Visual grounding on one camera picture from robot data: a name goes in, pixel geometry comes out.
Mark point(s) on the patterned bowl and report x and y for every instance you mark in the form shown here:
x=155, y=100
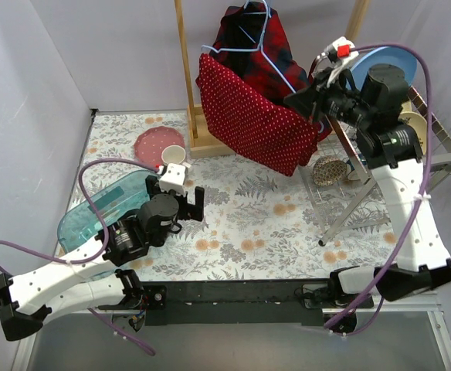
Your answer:
x=328, y=170

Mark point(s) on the metal dish rack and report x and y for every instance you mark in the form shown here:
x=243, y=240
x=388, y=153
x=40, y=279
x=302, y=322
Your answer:
x=339, y=143

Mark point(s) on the floral tablecloth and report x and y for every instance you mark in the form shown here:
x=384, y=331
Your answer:
x=259, y=224

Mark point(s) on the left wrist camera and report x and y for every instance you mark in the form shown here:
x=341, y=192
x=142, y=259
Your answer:
x=172, y=178

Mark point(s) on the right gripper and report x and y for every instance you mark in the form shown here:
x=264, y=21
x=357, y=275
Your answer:
x=314, y=104

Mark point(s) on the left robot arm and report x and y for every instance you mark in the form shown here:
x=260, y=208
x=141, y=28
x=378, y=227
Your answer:
x=92, y=275

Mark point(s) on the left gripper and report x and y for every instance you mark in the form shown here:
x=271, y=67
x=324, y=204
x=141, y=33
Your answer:
x=187, y=205

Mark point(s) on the teal plastic tray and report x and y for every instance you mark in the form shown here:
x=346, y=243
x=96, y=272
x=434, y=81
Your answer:
x=81, y=223

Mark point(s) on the blue plate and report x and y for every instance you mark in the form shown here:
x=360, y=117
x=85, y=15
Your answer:
x=387, y=55

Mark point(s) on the cream plate with flower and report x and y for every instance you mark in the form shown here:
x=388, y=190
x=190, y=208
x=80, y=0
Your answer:
x=419, y=124

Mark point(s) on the blue white cup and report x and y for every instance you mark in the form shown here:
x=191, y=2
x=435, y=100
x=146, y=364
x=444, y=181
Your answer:
x=351, y=173

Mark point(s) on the wooden hanger stand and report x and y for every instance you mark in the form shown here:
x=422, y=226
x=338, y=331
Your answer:
x=202, y=143

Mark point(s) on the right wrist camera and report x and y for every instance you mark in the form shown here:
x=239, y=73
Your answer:
x=342, y=55

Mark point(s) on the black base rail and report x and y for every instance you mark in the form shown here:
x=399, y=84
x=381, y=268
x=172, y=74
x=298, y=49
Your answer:
x=293, y=301

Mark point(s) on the white mug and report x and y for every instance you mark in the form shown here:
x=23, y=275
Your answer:
x=175, y=155

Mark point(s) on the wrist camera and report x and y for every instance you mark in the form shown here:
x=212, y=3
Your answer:
x=342, y=55
x=172, y=178

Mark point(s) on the red plaid skirt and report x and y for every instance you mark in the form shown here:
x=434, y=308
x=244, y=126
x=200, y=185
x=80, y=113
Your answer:
x=268, y=58

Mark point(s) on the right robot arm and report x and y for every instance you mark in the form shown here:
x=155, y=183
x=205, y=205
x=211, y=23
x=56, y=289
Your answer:
x=394, y=158

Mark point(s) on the pink dotted plate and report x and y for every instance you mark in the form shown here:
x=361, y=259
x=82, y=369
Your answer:
x=149, y=146

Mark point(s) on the red polka dot cloth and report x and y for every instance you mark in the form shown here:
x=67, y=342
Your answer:
x=251, y=125

